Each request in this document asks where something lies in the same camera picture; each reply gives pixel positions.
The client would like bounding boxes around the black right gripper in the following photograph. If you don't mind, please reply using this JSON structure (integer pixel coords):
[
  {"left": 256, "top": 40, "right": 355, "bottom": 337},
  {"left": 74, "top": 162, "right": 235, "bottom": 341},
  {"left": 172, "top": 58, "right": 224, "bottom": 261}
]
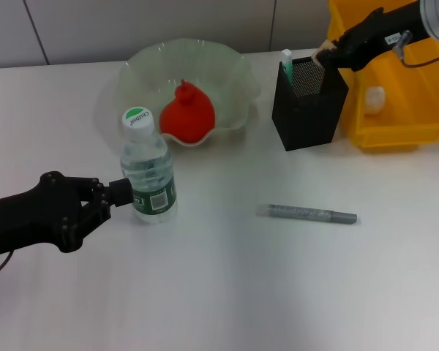
[{"left": 319, "top": 0, "right": 431, "bottom": 72}]

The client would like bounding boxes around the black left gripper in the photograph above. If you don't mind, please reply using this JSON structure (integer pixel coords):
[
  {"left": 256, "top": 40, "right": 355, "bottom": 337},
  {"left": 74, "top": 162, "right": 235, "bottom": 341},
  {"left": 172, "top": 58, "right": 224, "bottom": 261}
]
[{"left": 0, "top": 170, "right": 134, "bottom": 260}]

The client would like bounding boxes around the beige eraser with barcode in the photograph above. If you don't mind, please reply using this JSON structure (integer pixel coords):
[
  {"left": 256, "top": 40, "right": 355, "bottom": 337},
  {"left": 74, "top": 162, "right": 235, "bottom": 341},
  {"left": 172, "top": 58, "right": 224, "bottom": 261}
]
[{"left": 311, "top": 39, "right": 334, "bottom": 69}]

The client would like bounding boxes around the clear water bottle green label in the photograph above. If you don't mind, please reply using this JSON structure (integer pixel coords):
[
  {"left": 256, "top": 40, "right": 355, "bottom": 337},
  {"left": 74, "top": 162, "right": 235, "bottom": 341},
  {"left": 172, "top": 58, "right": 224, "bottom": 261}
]
[{"left": 119, "top": 107, "right": 179, "bottom": 224}]

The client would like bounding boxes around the mint green utility knife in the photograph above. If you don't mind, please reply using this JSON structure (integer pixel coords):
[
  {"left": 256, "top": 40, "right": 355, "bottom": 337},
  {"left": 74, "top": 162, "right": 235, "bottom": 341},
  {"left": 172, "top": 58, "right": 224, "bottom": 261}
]
[{"left": 280, "top": 49, "right": 296, "bottom": 88}]

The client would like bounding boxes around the white paper ball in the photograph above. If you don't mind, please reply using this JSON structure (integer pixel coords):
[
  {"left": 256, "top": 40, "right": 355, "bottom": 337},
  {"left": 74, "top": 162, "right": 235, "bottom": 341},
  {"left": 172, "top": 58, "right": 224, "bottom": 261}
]
[{"left": 364, "top": 86, "right": 386, "bottom": 116}]

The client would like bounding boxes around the red-orange fruit with stem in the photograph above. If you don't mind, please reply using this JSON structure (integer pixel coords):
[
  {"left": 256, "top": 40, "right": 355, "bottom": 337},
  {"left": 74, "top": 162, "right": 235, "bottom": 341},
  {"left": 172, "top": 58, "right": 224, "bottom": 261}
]
[{"left": 159, "top": 78, "right": 217, "bottom": 144}]

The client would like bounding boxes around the black mesh pen holder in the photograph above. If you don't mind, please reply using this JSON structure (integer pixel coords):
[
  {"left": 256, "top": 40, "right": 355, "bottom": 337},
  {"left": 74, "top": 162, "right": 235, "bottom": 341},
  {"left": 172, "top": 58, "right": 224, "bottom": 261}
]
[{"left": 271, "top": 56, "right": 350, "bottom": 152}]

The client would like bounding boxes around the translucent green wavy fruit plate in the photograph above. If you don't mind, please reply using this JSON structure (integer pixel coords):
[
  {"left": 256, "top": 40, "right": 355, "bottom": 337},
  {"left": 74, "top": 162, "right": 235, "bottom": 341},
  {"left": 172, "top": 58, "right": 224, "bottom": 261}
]
[{"left": 116, "top": 37, "right": 261, "bottom": 148}]

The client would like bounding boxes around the grey marker pen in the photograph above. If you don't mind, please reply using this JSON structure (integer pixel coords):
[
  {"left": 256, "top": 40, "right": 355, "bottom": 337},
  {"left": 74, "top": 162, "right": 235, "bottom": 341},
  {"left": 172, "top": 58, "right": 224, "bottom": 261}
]
[{"left": 255, "top": 203, "right": 359, "bottom": 226}]

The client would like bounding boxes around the yellow plastic storage bin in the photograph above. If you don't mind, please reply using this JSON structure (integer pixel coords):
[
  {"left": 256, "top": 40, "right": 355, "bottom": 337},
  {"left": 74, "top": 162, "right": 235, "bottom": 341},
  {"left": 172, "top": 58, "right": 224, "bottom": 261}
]
[{"left": 325, "top": 0, "right": 439, "bottom": 154}]

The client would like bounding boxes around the silver right gripper cable connector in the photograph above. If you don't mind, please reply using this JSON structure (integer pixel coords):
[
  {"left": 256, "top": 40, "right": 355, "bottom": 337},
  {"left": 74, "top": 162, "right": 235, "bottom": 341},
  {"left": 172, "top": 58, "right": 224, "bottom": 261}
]
[{"left": 392, "top": 30, "right": 413, "bottom": 53}]

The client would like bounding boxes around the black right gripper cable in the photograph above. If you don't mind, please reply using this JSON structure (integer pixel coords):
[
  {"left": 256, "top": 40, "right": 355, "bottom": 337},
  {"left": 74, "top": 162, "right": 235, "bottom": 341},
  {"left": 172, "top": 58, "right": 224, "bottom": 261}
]
[{"left": 400, "top": 47, "right": 439, "bottom": 69}]

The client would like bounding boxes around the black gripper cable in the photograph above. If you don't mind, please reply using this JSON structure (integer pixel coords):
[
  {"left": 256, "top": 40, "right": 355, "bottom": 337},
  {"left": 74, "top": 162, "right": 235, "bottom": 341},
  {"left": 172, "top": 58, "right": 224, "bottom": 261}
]
[
  {"left": 0, "top": 250, "right": 15, "bottom": 285},
  {"left": 400, "top": 47, "right": 439, "bottom": 69}
]

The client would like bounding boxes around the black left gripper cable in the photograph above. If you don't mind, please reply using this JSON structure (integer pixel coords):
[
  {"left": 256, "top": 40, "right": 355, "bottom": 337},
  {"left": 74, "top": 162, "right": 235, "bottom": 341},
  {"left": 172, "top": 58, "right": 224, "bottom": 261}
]
[{"left": 0, "top": 250, "right": 15, "bottom": 285}]

